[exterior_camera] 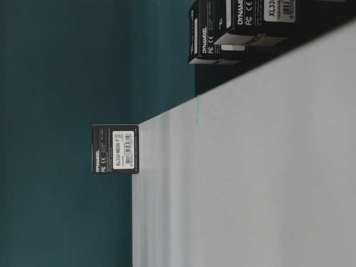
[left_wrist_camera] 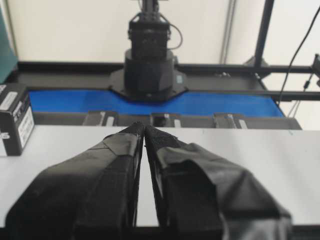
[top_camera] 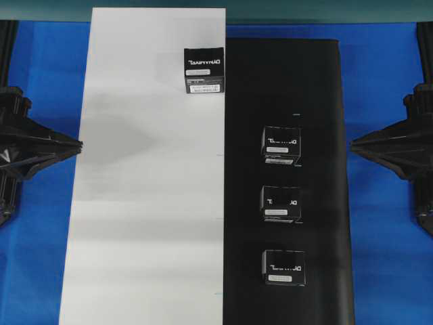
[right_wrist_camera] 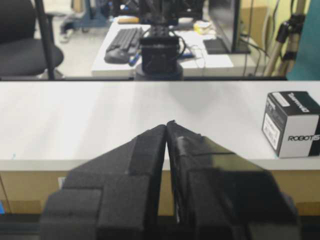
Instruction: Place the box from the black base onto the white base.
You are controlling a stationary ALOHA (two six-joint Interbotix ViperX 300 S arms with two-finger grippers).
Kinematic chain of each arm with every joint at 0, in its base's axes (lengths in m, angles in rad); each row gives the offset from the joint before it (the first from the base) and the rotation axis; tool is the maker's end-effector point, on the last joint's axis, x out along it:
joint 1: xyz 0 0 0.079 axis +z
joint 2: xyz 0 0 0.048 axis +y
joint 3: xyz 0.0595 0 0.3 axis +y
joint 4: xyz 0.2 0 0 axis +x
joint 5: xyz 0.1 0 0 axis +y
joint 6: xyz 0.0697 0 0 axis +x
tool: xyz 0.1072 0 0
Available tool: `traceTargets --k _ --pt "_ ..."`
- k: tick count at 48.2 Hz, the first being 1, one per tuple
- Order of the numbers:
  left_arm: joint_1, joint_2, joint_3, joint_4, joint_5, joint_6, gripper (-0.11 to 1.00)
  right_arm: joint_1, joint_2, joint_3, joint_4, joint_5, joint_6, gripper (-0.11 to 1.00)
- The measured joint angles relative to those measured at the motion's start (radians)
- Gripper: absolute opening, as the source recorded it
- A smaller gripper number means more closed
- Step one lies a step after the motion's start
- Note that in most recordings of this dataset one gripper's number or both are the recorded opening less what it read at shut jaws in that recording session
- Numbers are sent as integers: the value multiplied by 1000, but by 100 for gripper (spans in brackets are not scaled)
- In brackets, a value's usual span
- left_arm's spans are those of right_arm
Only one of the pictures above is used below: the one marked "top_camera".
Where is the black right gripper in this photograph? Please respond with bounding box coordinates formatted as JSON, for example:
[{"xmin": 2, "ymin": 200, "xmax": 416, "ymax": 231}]
[{"xmin": 350, "ymin": 83, "xmax": 432, "ymax": 180}]

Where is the white base sheet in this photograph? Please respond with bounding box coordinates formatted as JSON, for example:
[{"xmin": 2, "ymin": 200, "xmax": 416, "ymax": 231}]
[{"xmin": 59, "ymin": 8, "xmax": 226, "ymax": 324}]

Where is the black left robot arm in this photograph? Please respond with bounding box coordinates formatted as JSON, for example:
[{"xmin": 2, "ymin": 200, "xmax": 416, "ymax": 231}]
[{"xmin": 1, "ymin": 20, "xmax": 83, "ymax": 225}]

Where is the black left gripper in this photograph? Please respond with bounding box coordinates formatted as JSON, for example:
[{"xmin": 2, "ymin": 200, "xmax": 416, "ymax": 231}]
[{"xmin": 1, "ymin": 87, "xmax": 83, "ymax": 179}]

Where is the black dynamixel box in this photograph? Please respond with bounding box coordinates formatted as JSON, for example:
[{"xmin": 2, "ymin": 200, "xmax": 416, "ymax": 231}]
[
  {"xmin": 261, "ymin": 250, "xmax": 306, "ymax": 286},
  {"xmin": 261, "ymin": 126, "xmax": 302, "ymax": 167},
  {"xmin": 260, "ymin": 186, "xmax": 303, "ymax": 224}
]

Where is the black base sheet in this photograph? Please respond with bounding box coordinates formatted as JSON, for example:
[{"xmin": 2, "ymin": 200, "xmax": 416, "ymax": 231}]
[{"xmin": 223, "ymin": 38, "xmax": 355, "ymax": 324}]

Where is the blue table cloth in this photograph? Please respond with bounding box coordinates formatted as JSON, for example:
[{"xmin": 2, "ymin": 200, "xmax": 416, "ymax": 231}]
[{"xmin": 1, "ymin": 21, "xmax": 432, "ymax": 324}]

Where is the black box on white base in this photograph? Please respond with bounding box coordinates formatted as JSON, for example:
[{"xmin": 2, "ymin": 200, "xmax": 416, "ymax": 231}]
[{"xmin": 183, "ymin": 47, "xmax": 225, "ymax": 94}]

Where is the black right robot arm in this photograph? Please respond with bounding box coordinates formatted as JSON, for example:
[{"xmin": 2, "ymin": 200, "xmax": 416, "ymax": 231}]
[{"xmin": 350, "ymin": 22, "xmax": 432, "ymax": 234}]

